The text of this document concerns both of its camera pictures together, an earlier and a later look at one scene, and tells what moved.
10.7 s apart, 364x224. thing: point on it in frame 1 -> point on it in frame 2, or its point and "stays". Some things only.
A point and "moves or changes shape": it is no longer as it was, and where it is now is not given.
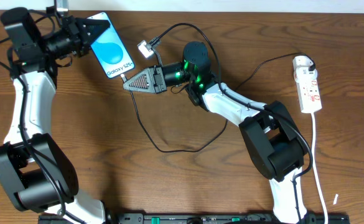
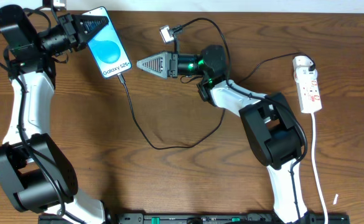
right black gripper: x=158 y=79 -> x=173 y=64
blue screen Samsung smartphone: x=110 y=51 moves or changes shape
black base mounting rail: x=201 y=218 stays
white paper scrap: x=335 y=200 stays
